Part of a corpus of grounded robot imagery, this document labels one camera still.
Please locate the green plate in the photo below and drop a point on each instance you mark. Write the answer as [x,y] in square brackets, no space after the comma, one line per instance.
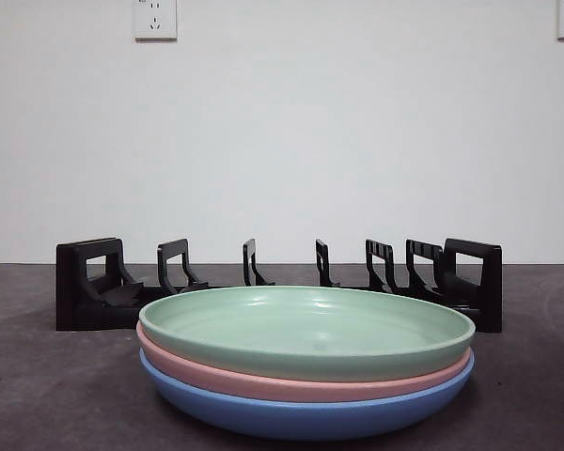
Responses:
[305,329]

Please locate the pink plate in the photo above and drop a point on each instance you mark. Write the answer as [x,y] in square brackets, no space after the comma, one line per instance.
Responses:
[310,390]

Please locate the black plate rack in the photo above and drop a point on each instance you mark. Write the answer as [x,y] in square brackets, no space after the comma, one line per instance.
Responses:
[98,310]

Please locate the blue plate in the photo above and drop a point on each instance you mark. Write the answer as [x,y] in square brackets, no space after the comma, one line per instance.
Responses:
[310,418]

